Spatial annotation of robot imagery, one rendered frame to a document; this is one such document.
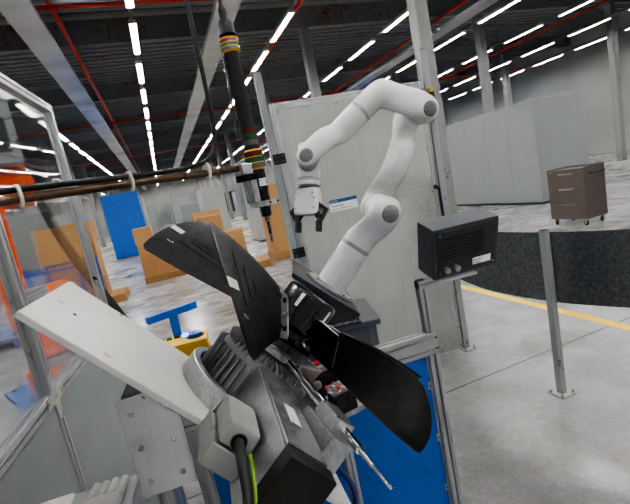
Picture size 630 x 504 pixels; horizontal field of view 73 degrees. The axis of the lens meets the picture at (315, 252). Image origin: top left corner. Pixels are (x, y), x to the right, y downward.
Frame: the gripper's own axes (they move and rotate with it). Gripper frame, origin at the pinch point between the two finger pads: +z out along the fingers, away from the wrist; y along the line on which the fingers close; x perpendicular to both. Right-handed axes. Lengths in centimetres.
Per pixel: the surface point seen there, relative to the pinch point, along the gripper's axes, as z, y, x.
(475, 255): 9, 51, 31
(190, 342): 37, -13, -41
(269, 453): 39, 54, -81
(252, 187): -4, 27, -57
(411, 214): -25, -28, 161
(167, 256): 12, 16, -70
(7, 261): 13, -51, -76
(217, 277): 16, 22, -63
